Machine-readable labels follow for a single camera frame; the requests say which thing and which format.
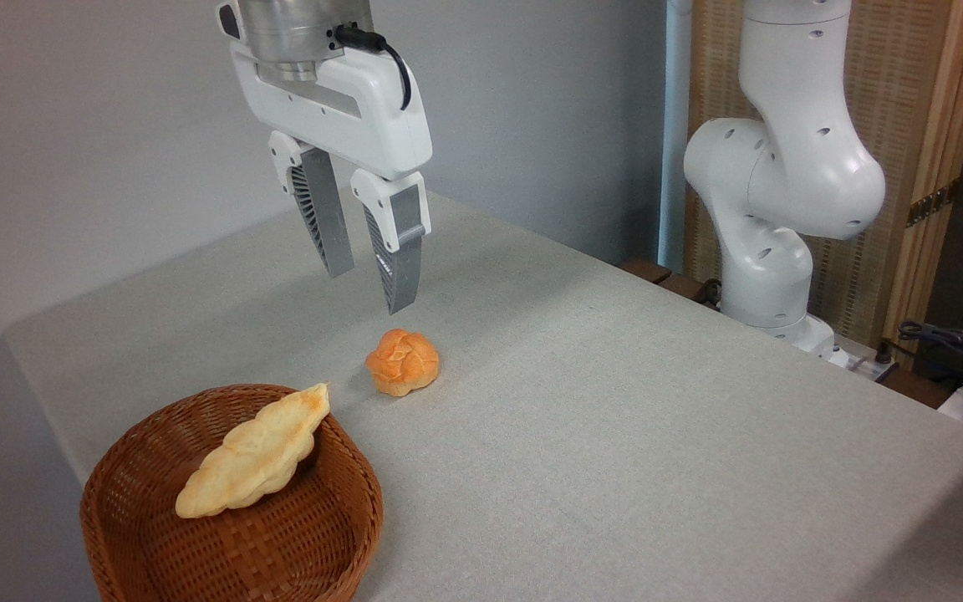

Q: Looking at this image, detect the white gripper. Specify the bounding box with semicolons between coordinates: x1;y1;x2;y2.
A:
216;0;433;315

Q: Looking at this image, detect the long pale bread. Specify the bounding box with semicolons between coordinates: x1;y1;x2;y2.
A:
175;383;331;519

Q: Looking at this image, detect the round orange bread roll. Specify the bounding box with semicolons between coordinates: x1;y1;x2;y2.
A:
365;329;441;397

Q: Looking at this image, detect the silver wrist flange cylinder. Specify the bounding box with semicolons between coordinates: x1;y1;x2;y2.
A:
239;0;374;83

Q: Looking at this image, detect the brown wooden block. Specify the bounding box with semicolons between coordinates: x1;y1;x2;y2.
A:
657;273;713;304
618;258;673;285

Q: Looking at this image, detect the brown wicker basket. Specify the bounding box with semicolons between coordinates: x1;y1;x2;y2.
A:
80;384;385;602

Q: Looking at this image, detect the grey tablecloth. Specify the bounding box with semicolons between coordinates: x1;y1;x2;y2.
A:
1;191;963;602

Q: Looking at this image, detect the white vertical pipe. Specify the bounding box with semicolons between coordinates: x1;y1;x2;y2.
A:
659;0;693;273

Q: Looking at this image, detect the white power strip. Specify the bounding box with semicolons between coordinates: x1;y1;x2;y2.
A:
833;344;900;382

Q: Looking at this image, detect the metal screen hinge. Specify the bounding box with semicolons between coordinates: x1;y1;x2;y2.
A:
906;179;961;227

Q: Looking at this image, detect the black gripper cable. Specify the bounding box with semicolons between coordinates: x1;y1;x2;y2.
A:
334;23;412;111

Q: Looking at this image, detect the black cable bundle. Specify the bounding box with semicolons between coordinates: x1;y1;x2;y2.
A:
881;320;963;394

